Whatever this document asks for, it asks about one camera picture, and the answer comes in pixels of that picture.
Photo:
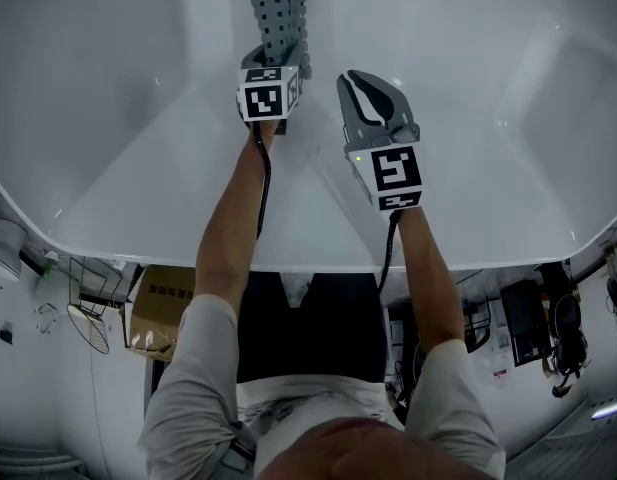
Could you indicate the grey perforated bath mat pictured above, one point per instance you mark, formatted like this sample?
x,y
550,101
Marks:
x,y
280,13

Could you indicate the small black device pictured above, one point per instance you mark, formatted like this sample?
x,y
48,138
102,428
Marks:
x,y
6,333

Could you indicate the person's white shirt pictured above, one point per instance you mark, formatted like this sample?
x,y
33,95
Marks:
x,y
198,368

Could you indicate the person's chin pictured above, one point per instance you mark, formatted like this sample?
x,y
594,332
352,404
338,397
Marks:
x,y
368,448

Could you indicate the person's right forearm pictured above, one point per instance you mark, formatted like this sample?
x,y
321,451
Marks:
x,y
428,278

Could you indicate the green bottle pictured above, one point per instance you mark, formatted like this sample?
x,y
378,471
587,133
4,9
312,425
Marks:
x,y
48,270

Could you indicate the person's black trousers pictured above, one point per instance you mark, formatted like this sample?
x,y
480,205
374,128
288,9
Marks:
x,y
268,328

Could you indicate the white bathtub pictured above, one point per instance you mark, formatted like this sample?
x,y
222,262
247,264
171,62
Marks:
x,y
113,118

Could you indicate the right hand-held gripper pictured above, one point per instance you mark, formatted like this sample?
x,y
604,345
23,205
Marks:
x,y
393,173

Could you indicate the black case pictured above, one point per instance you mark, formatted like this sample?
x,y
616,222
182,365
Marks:
x,y
520,320

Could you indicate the person's left forearm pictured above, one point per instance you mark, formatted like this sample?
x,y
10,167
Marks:
x,y
228,238

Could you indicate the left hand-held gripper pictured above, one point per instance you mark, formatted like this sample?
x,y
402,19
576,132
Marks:
x,y
263,98

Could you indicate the white toilet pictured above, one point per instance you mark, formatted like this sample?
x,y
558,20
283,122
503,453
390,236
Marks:
x,y
5,248

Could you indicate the racket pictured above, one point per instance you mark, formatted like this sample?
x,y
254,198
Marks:
x,y
95,333

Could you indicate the printed cardboard box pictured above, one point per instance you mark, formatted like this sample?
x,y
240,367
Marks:
x,y
158,308

